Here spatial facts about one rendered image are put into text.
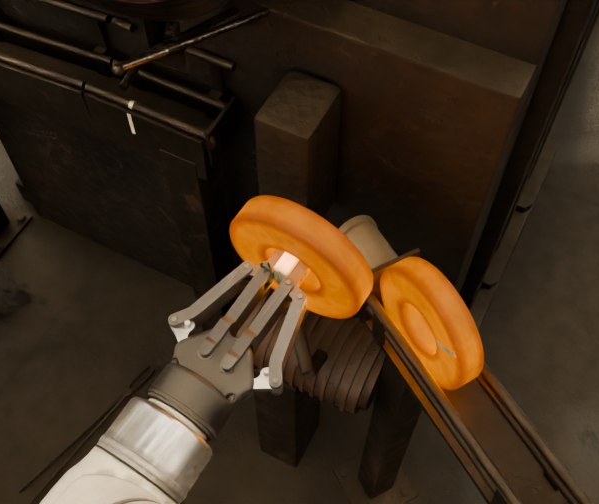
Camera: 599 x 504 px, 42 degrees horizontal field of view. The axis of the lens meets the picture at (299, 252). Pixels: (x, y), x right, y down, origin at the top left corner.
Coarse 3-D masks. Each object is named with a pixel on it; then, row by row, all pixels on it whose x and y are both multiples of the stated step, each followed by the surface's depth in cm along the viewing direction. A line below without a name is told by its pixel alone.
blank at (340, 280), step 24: (240, 216) 76; (264, 216) 74; (288, 216) 73; (312, 216) 73; (240, 240) 80; (264, 240) 77; (288, 240) 74; (312, 240) 72; (336, 240) 73; (312, 264) 75; (336, 264) 72; (360, 264) 74; (312, 288) 80; (336, 288) 76; (360, 288) 75; (336, 312) 81
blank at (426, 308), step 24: (408, 264) 86; (384, 288) 92; (408, 288) 86; (432, 288) 83; (408, 312) 91; (432, 312) 83; (456, 312) 82; (408, 336) 92; (432, 336) 92; (456, 336) 81; (432, 360) 89; (456, 360) 83; (480, 360) 84; (456, 384) 86
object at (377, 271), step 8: (416, 248) 93; (400, 256) 92; (408, 256) 92; (416, 256) 93; (384, 264) 92; (392, 264) 92; (376, 272) 91; (376, 280) 93; (376, 288) 94; (376, 296) 96; (368, 304) 96
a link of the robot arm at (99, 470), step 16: (96, 448) 66; (80, 464) 65; (96, 464) 64; (112, 464) 64; (64, 480) 64; (80, 480) 63; (96, 480) 62; (112, 480) 62; (128, 480) 63; (144, 480) 64; (48, 496) 64; (64, 496) 62; (80, 496) 61; (96, 496) 60; (112, 496) 60; (128, 496) 60; (144, 496) 61; (160, 496) 64
